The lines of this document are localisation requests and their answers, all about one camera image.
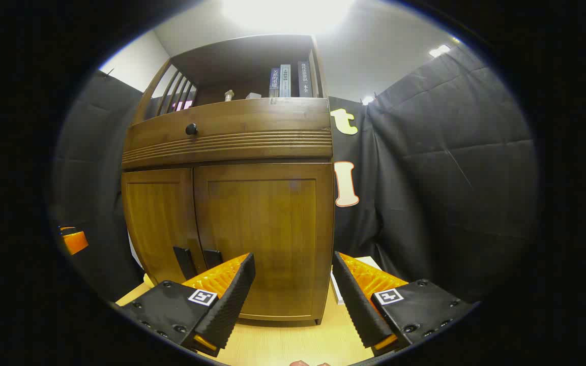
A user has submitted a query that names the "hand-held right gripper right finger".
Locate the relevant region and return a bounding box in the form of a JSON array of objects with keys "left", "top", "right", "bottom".
[{"left": 332, "top": 251, "right": 478, "bottom": 356}]

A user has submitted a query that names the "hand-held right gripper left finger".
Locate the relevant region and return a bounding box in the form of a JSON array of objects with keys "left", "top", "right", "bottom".
[{"left": 115, "top": 253, "right": 256, "bottom": 357}]

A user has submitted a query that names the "wooden shoe cabinet door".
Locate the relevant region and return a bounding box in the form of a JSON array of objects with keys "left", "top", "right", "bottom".
[
  {"left": 122, "top": 169, "right": 207, "bottom": 285},
  {"left": 194, "top": 163, "right": 334, "bottom": 321}
]

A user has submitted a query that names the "wooden double-door shoe cabinet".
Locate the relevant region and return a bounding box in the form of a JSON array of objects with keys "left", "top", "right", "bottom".
[{"left": 122, "top": 34, "right": 335, "bottom": 326}]

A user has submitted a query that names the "white flat box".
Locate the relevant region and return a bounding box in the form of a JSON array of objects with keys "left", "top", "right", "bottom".
[{"left": 330, "top": 256, "right": 383, "bottom": 304}]

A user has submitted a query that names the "black backdrop cloth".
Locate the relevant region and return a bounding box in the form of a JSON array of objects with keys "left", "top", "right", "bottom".
[{"left": 51, "top": 43, "right": 540, "bottom": 306}]

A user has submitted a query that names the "wooden ribbed drawer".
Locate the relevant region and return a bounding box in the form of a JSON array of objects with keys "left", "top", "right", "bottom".
[{"left": 123, "top": 98, "right": 333, "bottom": 171}]

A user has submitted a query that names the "tall dark book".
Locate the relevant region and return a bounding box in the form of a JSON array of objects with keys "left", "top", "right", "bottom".
[{"left": 298, "top": 61, "right": 314, "bottom": 98}]

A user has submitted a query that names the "large ceiling light panel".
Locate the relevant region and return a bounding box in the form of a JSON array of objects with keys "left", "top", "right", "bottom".
[{"left": 222, "top": 0, "right": 355, "bottom": 34}]

